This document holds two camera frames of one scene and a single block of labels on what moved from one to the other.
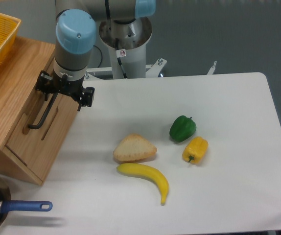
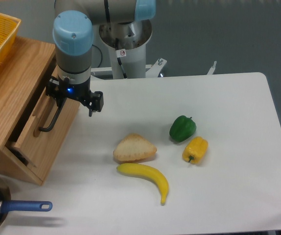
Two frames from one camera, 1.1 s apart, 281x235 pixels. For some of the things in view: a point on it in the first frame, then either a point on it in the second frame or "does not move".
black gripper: [45, 84] -> [81, 93]
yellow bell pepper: [195, 149] does not move
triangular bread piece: [132, 147] does not move
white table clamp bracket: [104, 73] does not move
